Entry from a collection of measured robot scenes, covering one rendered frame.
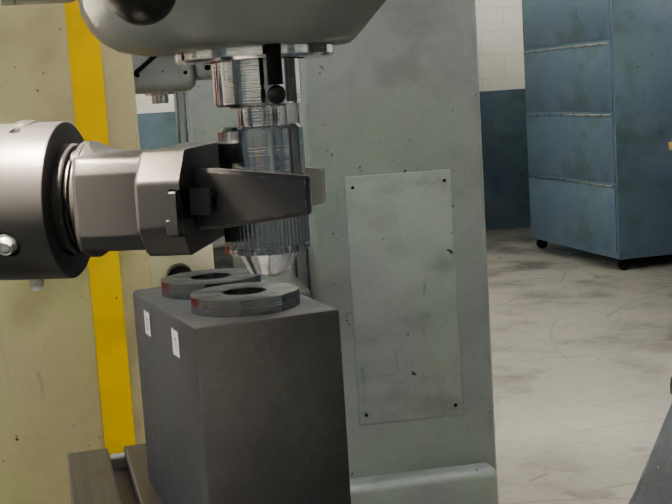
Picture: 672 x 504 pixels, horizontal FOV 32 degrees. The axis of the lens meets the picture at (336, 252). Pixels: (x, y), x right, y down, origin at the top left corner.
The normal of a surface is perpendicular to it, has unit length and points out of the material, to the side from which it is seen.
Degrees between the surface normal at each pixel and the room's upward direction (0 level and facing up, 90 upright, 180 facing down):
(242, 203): 90
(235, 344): 90
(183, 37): 144
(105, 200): 90
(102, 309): 90
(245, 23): 124
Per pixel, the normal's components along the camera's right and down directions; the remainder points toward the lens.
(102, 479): -0.06, -0.99
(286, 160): 0.57, 0.07
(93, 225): -0.12, 0.14
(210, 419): 0.37, 0.11
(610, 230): -0.97, 0.09
